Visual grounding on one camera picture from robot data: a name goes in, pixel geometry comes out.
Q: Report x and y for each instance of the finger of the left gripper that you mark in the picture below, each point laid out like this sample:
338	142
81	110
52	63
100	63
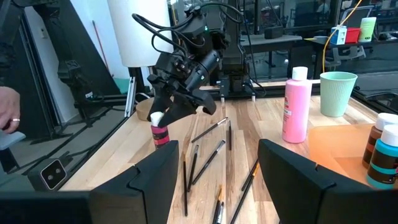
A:
161	96
192	102

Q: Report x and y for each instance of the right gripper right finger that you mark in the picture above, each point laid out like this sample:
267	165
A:
311	199

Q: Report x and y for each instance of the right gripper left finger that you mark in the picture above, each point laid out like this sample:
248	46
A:
124	202

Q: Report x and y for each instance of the small magenta paint bottle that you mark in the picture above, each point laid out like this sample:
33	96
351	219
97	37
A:
160	137

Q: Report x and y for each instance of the small teal paint bottle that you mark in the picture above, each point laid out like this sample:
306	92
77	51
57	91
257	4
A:
384	155

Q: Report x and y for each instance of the small brown paint bottle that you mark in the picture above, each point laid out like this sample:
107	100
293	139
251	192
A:
374	140

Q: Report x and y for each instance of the large pink paint bottle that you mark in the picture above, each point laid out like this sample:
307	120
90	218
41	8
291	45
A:
297	105

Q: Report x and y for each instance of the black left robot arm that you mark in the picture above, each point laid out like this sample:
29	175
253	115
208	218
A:
233	46

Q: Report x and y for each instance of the silver aluminium bar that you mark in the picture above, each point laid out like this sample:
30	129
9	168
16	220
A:
130	96

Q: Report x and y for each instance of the thin dark paintbrush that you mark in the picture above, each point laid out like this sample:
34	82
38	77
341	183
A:
230	137

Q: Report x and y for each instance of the orange translucent plastic tray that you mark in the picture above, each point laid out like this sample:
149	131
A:
335	146

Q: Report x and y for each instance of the dark paintbrush orange tip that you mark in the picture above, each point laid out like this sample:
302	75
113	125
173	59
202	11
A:
185	186
250	174

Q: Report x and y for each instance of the dark paintbrush gold ferrule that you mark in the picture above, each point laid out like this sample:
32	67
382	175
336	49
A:
244	199
217	205

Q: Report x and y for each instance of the grey background table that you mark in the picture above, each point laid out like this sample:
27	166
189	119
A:
270	39

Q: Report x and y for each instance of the small black box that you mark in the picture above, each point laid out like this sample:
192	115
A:
273	32

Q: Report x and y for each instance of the black diagonal strut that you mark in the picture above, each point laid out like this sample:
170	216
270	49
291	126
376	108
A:
81	46

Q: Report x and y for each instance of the pale green ribbed cup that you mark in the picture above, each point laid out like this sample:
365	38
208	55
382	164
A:
337	93

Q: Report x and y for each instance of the grey flat device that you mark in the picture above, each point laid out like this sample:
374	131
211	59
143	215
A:
11	140

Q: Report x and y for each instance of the white and blue box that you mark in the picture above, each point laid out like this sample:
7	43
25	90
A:
338	35

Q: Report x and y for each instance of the person's hand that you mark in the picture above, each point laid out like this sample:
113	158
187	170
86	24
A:
7	109

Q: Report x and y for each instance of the grey office chair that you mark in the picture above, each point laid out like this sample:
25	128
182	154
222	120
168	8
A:
348	54

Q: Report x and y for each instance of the red box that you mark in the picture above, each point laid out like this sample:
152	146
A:
353	35

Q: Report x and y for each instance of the black background desk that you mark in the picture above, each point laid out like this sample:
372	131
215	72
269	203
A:
373	46

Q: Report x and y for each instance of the table-level camera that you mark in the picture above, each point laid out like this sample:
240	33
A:
51	174

